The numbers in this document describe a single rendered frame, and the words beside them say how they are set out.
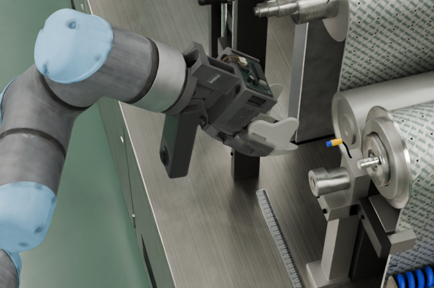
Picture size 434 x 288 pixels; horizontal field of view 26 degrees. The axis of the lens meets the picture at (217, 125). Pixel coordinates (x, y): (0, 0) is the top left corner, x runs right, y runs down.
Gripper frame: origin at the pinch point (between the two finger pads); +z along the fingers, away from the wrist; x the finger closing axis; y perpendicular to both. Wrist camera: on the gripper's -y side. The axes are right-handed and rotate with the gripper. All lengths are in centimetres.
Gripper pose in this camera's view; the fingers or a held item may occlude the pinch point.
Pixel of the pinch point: (279, 136)
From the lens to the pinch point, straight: 118.8
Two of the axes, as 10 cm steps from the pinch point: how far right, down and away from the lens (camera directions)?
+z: 7.4, 2.5, 6.3
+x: -2.8, -7.3, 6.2
